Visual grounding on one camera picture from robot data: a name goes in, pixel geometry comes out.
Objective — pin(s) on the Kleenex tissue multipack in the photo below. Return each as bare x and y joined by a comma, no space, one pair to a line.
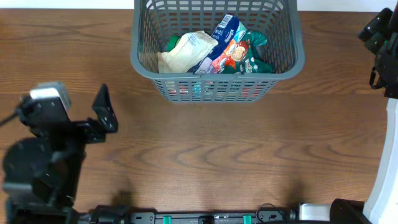
228,33

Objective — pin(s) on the beige paper pouch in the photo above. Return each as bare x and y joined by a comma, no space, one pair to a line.
192,48

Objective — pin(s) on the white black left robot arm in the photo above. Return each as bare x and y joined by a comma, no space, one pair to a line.
42,172

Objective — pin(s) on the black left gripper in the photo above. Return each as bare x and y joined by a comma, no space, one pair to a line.
79,129

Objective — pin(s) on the grey plastic lattice basket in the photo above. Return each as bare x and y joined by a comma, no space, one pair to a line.
155,22

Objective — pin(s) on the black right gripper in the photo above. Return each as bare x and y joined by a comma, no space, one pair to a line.
384,64

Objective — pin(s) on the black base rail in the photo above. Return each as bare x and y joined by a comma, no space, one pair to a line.
266,213

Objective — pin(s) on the green Nescafe coffee bag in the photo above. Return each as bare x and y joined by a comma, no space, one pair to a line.
243,57

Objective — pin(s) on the green capped jar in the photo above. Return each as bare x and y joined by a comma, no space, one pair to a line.
173,41

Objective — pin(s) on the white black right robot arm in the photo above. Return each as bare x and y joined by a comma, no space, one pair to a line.
381,206

